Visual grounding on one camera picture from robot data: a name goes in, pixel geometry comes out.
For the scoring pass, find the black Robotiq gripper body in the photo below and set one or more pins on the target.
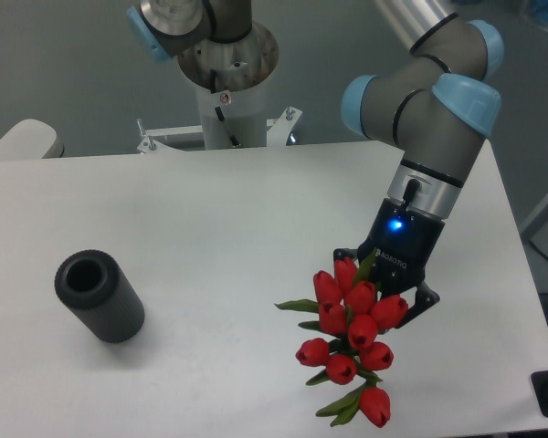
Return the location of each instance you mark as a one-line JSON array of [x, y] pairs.
[[400, 242]]

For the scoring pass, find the red tulip bouquet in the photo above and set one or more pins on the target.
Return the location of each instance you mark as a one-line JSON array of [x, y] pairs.
[[354, 312]]

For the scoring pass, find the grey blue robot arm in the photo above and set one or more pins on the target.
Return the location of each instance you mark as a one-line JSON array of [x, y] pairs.
[[438, 110]]

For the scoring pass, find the black ribbed cylindrical vase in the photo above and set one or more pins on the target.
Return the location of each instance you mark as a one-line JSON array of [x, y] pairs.
[[91, 284]]

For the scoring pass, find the white chair armrest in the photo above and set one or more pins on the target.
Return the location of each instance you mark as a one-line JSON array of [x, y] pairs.
[[31, 140]]

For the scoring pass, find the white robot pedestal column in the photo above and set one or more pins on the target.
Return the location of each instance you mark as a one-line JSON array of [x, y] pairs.
[[230, 82]]

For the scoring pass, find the white metal base frame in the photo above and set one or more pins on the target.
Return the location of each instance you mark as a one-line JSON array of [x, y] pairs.
[[280, 133]]

